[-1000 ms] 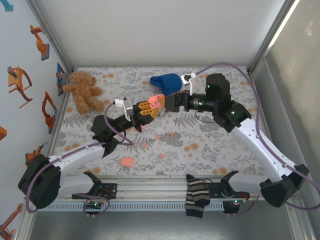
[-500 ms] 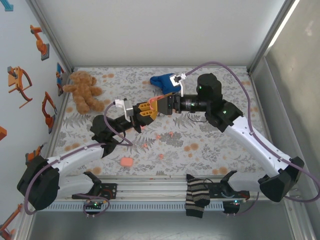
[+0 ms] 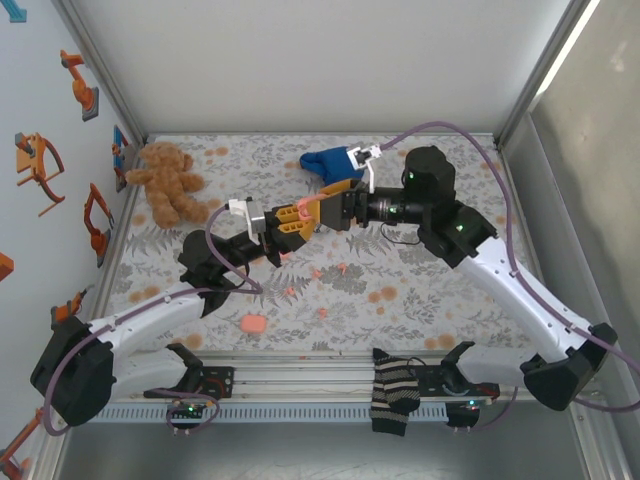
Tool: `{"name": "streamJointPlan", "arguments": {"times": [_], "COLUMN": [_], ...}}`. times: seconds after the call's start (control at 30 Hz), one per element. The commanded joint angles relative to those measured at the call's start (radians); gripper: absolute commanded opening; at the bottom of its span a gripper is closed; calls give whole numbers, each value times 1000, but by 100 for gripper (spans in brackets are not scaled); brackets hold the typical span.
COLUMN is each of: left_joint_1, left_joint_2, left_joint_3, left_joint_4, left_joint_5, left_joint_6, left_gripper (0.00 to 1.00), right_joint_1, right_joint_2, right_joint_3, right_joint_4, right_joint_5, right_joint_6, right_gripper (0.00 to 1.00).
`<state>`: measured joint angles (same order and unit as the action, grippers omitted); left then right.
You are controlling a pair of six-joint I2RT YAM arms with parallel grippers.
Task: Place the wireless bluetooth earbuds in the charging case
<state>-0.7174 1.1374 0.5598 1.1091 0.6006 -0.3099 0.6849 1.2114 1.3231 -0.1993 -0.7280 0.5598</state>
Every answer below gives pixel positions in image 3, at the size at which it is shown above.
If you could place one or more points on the aluminium frame post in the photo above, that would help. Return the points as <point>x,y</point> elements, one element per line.
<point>545,65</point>
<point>102,65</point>

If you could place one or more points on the thin aluminium rear rail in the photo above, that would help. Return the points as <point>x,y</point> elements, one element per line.
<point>320,134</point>

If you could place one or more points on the black beige striped sock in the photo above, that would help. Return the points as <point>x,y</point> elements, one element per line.
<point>395,390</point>

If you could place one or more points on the orange block wall sticker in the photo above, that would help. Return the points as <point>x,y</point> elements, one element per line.
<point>4,267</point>

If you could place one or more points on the brown teddy bear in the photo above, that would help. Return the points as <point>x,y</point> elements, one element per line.
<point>165,185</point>

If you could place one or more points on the aluminium side rail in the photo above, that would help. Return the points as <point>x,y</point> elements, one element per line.
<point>605,460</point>
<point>121,215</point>

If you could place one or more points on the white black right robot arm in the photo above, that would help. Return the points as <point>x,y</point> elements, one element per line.
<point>520,305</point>

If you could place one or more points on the orange claw wall sticker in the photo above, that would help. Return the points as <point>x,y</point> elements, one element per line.
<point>26,161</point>

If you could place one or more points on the floral patterned table mat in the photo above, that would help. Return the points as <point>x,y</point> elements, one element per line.
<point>280,165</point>

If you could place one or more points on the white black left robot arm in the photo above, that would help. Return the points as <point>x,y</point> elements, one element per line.
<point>145,320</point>

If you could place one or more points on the blue orange wall sticker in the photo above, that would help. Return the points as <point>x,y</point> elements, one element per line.
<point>120,150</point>

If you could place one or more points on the blue fabric pouch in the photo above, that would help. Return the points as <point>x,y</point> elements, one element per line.
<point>325,162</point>

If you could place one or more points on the small controller circuit board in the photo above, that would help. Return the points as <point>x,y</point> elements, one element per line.
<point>470,404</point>
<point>187,411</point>

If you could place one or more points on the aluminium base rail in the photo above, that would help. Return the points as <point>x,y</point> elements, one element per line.
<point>300,375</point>

